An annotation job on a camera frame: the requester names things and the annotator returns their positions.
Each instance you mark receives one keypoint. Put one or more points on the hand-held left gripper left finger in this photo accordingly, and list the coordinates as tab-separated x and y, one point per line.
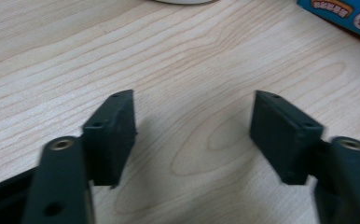
111	140

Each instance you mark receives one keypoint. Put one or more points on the white round object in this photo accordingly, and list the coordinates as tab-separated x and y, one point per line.
184	1

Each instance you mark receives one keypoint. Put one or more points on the blue printed box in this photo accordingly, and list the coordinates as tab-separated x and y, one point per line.
349	14

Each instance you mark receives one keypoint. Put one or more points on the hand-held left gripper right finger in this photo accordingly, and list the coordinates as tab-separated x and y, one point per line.
280	137

